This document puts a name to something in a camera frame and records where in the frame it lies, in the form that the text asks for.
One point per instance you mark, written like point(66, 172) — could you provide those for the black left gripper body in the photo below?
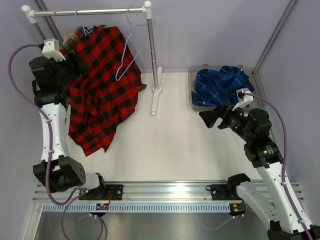
point(63, 73)

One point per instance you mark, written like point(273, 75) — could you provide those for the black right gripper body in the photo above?
point(236, 122)

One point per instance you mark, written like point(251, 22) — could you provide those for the blue plaid shirt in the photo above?
point(213, 88)

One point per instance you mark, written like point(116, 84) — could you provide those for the blue hanger holding red shirt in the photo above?
point(83, 25)

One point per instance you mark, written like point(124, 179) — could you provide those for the red black checked shirt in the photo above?
point(109, 95)

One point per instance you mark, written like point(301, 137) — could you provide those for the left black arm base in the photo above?
point(113, 193)

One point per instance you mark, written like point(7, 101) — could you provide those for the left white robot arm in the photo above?
point(58, 171)

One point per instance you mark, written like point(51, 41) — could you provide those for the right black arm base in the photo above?
point(220, 192)

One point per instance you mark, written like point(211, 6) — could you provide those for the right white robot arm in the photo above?
point(283, 216)

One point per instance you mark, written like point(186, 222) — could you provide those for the brown plaid shirt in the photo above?
point(72, 40)

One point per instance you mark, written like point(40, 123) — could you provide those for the clear grey plastic bin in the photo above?
point(253, 74)

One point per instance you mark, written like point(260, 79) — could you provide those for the silver white clothes rack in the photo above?
point(146, 9)

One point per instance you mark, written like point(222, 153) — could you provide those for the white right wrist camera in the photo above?
point(244, 98)

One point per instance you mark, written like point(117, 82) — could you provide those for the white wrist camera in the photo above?
point(51, 50)
point(244, 98)

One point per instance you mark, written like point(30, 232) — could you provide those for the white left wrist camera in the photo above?
point(51, 50)

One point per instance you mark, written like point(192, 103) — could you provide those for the pink wire hanger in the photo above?
point(65, 32)

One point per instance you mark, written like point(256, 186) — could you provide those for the aluminium mounting rail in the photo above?
point(162, 191)

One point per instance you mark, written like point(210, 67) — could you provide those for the white slotted cable duct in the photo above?
point(118, 207)

